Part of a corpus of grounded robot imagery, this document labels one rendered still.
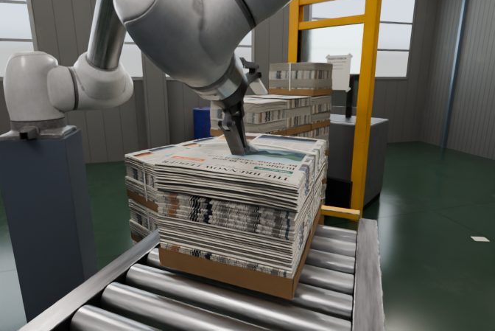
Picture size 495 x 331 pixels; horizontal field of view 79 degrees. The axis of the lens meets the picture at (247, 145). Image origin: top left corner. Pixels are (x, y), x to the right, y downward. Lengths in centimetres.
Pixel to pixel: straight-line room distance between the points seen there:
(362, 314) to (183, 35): 52
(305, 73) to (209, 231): 166
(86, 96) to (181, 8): 89
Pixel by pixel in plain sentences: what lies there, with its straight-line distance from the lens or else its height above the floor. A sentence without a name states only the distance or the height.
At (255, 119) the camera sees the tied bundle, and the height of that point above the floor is 97.
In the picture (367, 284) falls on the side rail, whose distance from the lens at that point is 69.
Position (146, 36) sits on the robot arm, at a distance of 35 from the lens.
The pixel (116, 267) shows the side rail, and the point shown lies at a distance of 74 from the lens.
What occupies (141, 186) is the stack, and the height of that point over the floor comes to 70.
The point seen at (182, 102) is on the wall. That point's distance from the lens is 455.
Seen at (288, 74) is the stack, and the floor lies 121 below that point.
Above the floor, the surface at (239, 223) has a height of 94.
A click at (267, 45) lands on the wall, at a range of 481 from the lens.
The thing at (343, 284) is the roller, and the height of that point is 79.
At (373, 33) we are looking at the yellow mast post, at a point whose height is 150.
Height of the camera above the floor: 120
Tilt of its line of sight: 13 degrees down
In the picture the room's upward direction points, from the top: straight up
